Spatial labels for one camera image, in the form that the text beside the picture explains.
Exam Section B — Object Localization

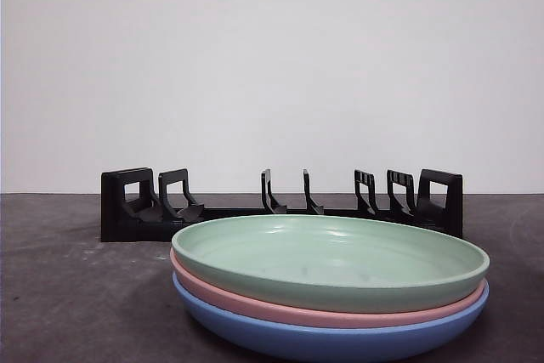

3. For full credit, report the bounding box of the pink round plate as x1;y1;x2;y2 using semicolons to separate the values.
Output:
169;247;490;331

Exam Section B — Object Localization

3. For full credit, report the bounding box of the blue round plate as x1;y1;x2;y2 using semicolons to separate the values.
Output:
171;272;490;363

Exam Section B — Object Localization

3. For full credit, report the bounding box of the green round plate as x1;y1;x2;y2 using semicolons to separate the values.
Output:
170;214;491;315

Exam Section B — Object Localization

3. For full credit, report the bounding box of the black plate rack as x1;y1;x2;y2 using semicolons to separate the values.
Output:
99;167;464;244

